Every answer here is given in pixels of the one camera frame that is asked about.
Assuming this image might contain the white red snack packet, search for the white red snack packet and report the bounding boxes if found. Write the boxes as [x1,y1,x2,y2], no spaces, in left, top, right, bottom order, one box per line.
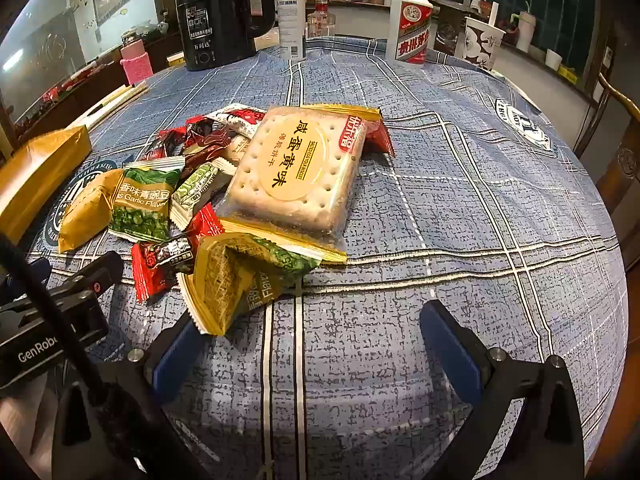
[207,104,268,139]

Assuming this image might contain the small beige cracker packet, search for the small beige cracker packet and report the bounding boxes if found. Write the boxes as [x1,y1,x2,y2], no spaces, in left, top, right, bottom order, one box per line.
[221,135,252,167]

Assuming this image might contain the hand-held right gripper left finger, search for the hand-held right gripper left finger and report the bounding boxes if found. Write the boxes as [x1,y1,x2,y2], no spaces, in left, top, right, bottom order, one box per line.
[52,317,211,480]

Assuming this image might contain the white tumbler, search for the white tumbler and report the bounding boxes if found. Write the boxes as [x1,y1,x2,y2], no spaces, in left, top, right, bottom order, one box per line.
[517,10,537,53]

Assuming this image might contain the large cracker packet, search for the large cracker packet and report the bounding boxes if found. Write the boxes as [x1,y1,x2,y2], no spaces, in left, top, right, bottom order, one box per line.
[217,104,396,265]

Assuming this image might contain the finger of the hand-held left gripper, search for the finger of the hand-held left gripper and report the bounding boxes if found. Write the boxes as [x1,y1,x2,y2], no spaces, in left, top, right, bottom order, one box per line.
[46,251,125,306]

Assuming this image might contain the white patterned box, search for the white patterned box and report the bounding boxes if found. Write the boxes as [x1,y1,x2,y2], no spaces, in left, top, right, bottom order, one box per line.
[454,16,507,71]

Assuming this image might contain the red brown snack packet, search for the red brown snack packet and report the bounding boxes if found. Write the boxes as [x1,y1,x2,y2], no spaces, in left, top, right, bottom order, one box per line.
[186,116,238,162]

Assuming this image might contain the small green white packet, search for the small green white packet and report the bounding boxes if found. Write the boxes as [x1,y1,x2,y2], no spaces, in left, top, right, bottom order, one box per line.
[169,157,236,231]

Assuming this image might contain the red black snack packet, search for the red black snack packet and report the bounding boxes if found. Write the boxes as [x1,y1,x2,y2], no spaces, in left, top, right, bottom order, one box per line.
[131,204,226,303]

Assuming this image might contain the blue plaid tablecloth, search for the blue plaid tablecloth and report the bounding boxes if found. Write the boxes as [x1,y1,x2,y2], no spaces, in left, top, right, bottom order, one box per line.
[25,35,630,480]

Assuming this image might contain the gold green pea packet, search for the gold green pea packet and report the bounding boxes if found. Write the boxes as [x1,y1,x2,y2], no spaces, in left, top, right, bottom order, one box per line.
[57,156,186,254]
[179,232,323,337]

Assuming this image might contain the black box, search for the black box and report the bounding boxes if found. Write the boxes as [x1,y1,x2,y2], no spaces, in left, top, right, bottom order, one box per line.
[175,0,277,72]

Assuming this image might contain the gold box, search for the gold box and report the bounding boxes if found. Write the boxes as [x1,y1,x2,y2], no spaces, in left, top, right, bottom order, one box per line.
[0,126,93,246]

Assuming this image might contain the wooden chair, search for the wooden chair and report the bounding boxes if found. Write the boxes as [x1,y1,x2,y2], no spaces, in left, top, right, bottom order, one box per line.
[574,72,640,211]

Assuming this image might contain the dark red snack packet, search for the dark red snack packet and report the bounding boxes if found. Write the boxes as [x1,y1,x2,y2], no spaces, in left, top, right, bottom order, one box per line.
[151,127,190,162]

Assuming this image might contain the pale wooden sticks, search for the pale wooden sticks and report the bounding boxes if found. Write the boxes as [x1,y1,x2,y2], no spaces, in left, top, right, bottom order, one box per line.
[67,82,151,131]

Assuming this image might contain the red white carton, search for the red white carton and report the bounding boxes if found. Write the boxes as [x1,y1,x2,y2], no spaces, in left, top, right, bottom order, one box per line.
[386,0,435,65]

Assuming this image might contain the pink knitted bottle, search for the pink knitted bottle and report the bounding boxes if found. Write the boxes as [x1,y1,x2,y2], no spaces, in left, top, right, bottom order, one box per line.
[120,30,152,86]

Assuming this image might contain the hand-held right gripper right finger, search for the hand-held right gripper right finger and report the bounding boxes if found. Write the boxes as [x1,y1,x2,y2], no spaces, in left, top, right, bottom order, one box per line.
[419,299,586,480]

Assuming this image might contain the small clear bottle red cap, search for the small clear bottle red cap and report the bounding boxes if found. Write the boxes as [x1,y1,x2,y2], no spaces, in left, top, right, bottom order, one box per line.
[306,0,337,41]

